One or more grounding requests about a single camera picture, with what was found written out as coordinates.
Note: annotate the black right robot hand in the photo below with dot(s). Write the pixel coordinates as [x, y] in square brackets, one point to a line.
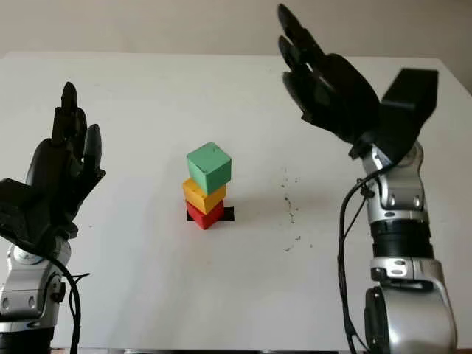
[339, 96]

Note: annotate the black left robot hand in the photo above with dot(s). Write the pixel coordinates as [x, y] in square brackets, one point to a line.
[55, 173]

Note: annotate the green wooden block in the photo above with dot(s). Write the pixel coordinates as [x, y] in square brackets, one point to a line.
[208, 166]

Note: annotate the yellow wooden block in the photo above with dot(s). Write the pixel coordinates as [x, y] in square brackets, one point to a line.
[203, 201]

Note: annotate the red wooden block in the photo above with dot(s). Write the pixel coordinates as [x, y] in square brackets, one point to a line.
[206, 220]

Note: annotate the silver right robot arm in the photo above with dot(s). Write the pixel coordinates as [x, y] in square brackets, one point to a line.
[405, 309]

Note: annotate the black tape mark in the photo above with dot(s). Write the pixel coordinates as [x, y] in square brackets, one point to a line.
[229, 214]

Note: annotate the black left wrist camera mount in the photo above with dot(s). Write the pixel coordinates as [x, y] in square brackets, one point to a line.
[18, 210]

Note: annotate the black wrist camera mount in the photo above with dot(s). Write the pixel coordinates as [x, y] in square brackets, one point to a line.
[18, 210]
[405, 110]

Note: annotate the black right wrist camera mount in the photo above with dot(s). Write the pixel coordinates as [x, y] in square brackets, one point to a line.
[405, 110]

